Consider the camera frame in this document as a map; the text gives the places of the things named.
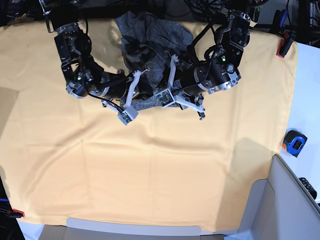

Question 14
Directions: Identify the red black clamp right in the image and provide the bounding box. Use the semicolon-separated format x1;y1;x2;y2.
276;32;296;59

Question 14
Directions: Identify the blue black tape measure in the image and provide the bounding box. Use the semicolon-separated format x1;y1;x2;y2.
282;129;308;158

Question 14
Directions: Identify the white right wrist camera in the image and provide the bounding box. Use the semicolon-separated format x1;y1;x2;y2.
117;106;139;126

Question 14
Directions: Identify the red black clamp left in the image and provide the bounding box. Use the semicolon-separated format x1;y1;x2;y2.
4;209;25;219

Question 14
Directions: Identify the grey long-sleeve shirt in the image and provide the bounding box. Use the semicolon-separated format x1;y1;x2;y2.
115;11;194;111

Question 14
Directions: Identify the white cardboard box bottom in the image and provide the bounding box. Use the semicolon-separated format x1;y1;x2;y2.
39;218;238;240

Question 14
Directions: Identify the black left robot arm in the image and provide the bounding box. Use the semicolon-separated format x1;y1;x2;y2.
156;0;265;120

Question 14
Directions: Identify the white cardboard box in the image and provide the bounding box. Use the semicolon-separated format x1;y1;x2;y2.
235;154;320;240
39;218;238;240

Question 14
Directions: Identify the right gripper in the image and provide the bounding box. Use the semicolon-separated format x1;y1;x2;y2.
101;69;154;109

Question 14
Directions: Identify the yellow table cloth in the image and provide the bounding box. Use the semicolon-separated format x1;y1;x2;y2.
0;22;298;232

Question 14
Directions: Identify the black studded remote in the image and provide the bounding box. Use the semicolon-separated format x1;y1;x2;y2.
299;177;318;200

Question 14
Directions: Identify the red black clamp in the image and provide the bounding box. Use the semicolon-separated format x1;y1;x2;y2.
276;32;296;59
4;209;25;219

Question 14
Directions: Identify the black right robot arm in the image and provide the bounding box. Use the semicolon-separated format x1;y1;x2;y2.
39;0;153;113

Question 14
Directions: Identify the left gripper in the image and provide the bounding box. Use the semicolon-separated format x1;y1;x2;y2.
164;54;213;120

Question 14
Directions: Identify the white cardboard box right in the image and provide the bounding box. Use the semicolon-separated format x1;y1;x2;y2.
235;154;320;240

